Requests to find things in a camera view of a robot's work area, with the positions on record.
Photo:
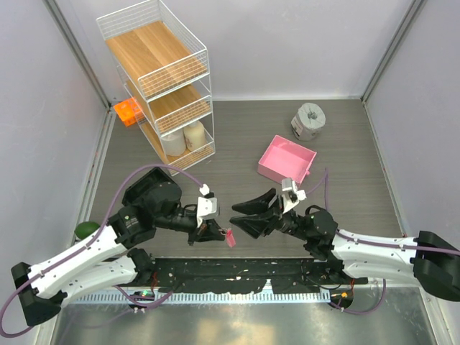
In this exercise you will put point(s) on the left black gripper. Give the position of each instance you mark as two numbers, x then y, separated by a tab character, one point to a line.
208	229

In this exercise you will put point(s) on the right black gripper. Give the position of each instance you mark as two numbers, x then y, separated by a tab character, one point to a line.
258	223

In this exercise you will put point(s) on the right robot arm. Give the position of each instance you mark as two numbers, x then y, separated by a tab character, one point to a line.
426	259

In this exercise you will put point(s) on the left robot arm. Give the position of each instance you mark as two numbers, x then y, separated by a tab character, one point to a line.
110	255

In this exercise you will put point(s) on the pink plastic box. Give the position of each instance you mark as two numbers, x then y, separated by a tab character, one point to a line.
286	159

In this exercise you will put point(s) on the white toilet paper roll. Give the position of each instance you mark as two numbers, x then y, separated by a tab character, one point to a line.
174	143

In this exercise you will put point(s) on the cream lotion bottle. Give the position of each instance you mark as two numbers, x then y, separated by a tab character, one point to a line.
195	136

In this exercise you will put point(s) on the grey wrapped paper roll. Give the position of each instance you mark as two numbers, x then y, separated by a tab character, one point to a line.
308	122

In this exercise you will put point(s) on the green lime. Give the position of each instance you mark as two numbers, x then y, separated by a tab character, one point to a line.
85	229

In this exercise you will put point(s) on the orange plastic crate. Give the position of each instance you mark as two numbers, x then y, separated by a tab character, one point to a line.
129	111

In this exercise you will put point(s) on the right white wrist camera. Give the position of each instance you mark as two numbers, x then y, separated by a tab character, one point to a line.
291	196

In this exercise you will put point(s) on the white slotted cable duct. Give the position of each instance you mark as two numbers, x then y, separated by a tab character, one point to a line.
109	297

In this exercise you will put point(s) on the white wire shelf rack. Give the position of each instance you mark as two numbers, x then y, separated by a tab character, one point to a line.
166	68

